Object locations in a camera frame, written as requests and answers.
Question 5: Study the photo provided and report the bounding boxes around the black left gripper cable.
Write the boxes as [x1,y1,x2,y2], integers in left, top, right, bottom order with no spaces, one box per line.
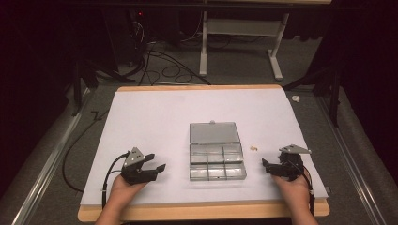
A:
[100,151,131,210]

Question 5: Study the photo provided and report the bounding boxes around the dark computer case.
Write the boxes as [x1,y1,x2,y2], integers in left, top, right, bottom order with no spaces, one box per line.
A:
[124,8,149,68]

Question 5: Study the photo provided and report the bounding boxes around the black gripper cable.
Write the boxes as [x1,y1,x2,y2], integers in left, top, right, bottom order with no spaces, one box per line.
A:
[100,151,131,210]
[300,166,316,218]

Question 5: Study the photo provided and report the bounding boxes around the clear plastic compartment box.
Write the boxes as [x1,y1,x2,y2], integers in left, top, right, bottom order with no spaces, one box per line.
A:
[188,120,248,182]

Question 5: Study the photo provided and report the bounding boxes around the aluminium floor rail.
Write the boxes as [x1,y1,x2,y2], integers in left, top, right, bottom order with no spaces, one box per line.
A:
[314,96,390,225]
[11,88,92,225]

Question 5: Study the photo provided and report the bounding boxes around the black looped floor cables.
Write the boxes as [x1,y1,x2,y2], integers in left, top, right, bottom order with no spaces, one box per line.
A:
[136,38,212,87]

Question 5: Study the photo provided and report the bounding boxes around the wooden table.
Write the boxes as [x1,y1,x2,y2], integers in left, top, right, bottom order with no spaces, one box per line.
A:
[77,83,331,223]

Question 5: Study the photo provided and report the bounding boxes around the white paper sheet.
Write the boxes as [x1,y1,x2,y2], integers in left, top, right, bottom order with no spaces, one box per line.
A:
[80,87,329,207]

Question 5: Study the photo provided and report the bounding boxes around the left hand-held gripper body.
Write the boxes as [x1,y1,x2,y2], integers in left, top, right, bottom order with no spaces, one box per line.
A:
[120,146,159,186]

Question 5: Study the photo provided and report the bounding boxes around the black metal stand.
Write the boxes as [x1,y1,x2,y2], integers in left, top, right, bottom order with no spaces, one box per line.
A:
[282,66,343,128]
[70,58,136,117]

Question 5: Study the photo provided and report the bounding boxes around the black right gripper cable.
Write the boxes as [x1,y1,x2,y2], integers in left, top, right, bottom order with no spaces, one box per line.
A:
[300,166,316,218]

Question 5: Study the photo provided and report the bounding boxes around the person's right hand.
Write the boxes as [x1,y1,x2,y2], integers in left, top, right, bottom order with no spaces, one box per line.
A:
[271,173,312,203]

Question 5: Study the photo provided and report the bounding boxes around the long black floor cable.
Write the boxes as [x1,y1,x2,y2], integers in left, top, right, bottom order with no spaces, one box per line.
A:
[61,107,111,193]

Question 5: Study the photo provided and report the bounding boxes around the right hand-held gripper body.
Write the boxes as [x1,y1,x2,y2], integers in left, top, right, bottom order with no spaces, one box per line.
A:
[271,143,313,183]

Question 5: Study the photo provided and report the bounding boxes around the white desk frame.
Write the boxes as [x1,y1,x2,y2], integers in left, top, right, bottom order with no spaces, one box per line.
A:
[198,10,291,82]

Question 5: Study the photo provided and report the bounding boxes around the person's left hand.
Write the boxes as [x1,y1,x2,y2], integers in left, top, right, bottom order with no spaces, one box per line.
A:
[110,173,148,203]

